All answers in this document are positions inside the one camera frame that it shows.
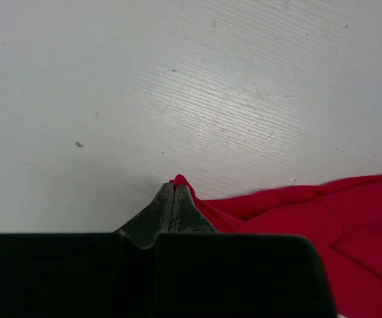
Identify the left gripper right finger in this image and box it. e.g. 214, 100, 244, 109
169, 185, 218, 233

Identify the bright red t shirt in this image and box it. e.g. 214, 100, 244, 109
193, 175, 382, 317

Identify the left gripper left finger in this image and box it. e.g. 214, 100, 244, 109
115, 183, 174, 248

